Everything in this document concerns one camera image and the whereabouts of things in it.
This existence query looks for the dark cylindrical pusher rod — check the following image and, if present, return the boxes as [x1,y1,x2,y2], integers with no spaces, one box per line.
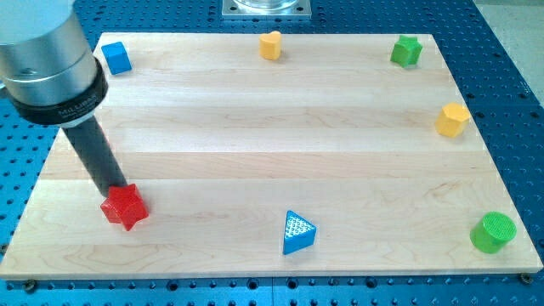
[62,116,128,197]

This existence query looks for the black wrist flange ring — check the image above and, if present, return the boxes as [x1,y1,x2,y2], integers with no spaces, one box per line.
[9,57,108,125]

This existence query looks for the red star block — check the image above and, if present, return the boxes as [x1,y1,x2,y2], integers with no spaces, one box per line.
[100,184,149,231]

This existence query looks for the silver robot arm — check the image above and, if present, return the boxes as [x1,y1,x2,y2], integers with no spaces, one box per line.
[1,1,127,196]

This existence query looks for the light wooden board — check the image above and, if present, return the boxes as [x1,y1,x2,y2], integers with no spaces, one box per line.
[1,32,542,280]

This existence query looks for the green star block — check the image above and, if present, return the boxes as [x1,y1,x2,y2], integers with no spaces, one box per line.
[390,35,422,67]

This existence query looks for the blue cube block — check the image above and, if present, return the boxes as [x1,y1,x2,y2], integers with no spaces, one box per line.
[101,42,132,75]

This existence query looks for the yellow heart block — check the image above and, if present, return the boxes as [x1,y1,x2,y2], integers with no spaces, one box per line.
[258,31,281,60]

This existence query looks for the blue triangle block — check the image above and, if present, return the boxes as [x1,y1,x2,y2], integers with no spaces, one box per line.
[283,211,317,255]

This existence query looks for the yellow hexagon block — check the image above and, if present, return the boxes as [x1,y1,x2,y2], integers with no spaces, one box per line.
[434,103,471,138]

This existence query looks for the green cylinder block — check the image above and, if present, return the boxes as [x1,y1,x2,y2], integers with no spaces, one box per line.
[469,212,517,254]

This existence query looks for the blue perforated metal plate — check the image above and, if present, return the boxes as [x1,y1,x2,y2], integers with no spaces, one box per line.
[1,0,543,305]

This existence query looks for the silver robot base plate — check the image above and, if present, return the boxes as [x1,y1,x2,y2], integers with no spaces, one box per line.
[221,0,312,20]

